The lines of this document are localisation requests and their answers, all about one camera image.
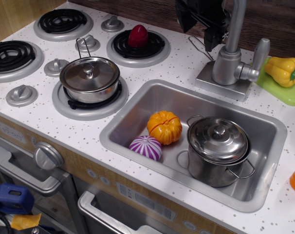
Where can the green cutting board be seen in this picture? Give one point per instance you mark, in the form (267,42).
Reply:
(265,81)

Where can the grey stove knob front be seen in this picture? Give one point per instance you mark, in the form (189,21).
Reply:
(21,96)

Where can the wire utensil handle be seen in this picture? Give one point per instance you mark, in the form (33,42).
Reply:
(199,46)

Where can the back left burner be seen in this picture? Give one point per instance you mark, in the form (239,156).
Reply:
(63,25)

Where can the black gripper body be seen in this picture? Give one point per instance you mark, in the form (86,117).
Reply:
(210,13)

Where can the back right burner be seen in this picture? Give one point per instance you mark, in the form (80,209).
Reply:
(156,51)

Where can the saucepan steel lid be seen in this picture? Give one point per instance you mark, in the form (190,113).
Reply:
(92,74)

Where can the tall pot steel lid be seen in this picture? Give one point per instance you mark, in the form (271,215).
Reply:
(217,139)

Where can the yellow tape piece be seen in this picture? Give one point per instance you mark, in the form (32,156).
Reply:
(21,222)

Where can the grey stove knob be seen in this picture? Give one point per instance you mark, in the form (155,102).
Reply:
(112,25)
(54,67)
(87,44)
(21,96)

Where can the grey stove knob middle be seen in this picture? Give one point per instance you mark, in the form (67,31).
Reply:
(87,44)

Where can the left oven door handle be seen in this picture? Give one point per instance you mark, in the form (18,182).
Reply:
(17,164)

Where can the small steel saucepan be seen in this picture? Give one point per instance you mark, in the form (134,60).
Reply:
(93,97)

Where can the red toy egg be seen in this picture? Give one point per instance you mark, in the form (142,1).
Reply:
(138,37)

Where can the right oven door handle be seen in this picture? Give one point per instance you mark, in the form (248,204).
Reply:
(108,222)

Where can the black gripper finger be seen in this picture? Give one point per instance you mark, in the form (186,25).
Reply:
(185,19)
(212,38)

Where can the grey stove knob top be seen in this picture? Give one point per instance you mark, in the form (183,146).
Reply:
(112,25)

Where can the large grey oven dial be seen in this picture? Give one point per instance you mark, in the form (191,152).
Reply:
(46,157)

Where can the yellow toy bell pepper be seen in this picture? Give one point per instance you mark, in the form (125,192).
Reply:
(282,70)

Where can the front burner under saucepan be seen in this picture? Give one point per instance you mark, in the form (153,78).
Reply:
(60,102)

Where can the oven door handle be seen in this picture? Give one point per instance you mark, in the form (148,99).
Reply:
(17,164)
(108,222)

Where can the purple white toy onion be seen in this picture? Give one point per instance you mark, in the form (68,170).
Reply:
(147,146)

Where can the orange toy pumpkin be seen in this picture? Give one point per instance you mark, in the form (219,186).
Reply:
(164,126)

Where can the silver sink basin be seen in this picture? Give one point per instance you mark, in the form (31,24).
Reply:
(266,135)

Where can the blue clamp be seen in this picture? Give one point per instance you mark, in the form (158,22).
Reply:
(15,199)

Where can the silver toy faucet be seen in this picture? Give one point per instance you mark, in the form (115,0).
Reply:
(228,76)

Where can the grey stove knob left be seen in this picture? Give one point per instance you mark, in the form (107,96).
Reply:
(54,67)

